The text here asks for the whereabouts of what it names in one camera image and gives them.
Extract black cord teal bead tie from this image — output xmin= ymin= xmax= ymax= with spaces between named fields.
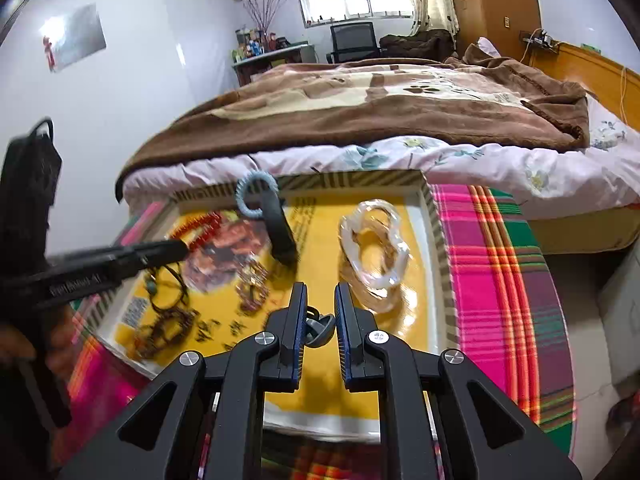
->
xmin=143 ymin=263 xmax=190 ymax=315

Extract red bead bracelet gold charms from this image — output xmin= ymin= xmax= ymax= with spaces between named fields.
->
xmin=167 ymin=211 xmax=222 ymax=252

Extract dark brown bead bracelet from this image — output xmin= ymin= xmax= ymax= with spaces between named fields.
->
xmin=131 ymin=309 xmax=202 ymax=361

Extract small gold chain bracelet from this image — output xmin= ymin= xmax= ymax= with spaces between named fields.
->
xmin=234 ymin=253 xmax=274 ymax=316

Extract light blue spiral hair tie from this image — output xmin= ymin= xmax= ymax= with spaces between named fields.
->
xmin=234 ymin=170 xmax=279 ymax=219

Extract black cord pink bead tie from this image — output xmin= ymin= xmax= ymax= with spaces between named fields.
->
xmin=304 ymin=306 xmax=335 ymax=348

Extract person's left hand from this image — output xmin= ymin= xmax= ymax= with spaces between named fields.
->
xmin=0 ymin=303 xmax=76 ymax=380

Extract yellow striped cardboard box tray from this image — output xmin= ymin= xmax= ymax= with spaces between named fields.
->
xmin=92 ymin=169 xmax=459 ymax=443

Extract colourful plaid tablecloth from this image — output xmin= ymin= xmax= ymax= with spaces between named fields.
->
xmin=53 ymin=184 xmax=575 ymax=479

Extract cluttered desk shelf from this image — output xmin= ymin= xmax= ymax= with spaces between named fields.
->
xmin=232 ymin=42 xmax=317 ymax=87

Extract dried branch bouquet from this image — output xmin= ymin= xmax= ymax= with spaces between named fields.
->
xmin=242 ymin=0 xmax=288 ymax=35

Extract brown fleece blanket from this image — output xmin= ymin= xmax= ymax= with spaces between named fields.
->
xmin=115 ymin=44 xmax=590 ymax=198

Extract black office chair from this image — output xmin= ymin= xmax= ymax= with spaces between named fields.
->
xmin=326 ymin=22 xmax=381 ymax=64

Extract pink floral bed sheet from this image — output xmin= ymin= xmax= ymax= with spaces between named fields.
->
xmin=122 ymin=99 xmax=639 ymax=220

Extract wooden bed headboard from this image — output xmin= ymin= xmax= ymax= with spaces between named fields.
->
xmin=528 ymin=42 xmax=640 ymax=131

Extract wooden wardrobe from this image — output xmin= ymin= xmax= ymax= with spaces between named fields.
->
xmin=454 ymin=0 xmax=541 ymax=60

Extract silver wall poster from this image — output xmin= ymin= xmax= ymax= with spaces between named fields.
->
xmin=39 ymin=3 xmax=106 ymax=73

